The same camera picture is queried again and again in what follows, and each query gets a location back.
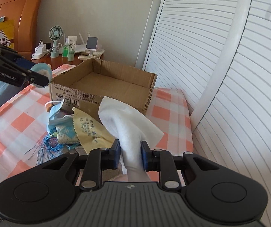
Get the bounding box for grey fabric pouch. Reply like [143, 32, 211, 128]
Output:
[78, 146, 129, 183]

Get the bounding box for yellow cleaning cloth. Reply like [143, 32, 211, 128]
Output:
[72, 107, 115, 154]

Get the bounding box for blue round plush toy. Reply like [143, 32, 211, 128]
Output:
[31, 63, 53, 88]

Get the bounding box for white cloth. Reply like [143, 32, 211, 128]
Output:
[98, 96, 164, 182]

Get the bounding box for blue tasselled sachet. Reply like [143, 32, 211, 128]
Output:
[25, 125, 81, 165]

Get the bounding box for blue face mask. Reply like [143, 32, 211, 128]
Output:
[45, 100, 72, 134]

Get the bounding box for yellow blue cardboard bag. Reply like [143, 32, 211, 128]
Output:
[0, 16, 14, 49]

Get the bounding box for wooden bed headboard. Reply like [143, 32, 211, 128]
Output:
[0, 0, 41, 59]

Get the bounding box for white power strip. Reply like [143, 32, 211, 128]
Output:
[31, 44, 49, 59]

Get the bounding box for wooden nightstand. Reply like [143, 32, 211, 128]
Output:
[30, 52, 104, 70]

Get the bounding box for checkered orange white tablecloth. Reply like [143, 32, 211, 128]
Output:
[0, 85, 193, 182]

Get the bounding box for green bottle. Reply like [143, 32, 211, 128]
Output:
[62, 45, 69, 58]

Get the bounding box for green mini desk fan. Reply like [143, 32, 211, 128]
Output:
[48, 25, 64, 58]

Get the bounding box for brown cardboard box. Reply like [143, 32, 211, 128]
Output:
[49, 58, 157, 120]

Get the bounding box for white remote control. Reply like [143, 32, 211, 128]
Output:
[78, 55, 101, 61]

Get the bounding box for phone on white stand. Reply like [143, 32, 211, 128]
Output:
[86, 32, 98, 56]

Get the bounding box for white louvered closet doors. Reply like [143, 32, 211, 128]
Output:
[143, 0, 271, 226]

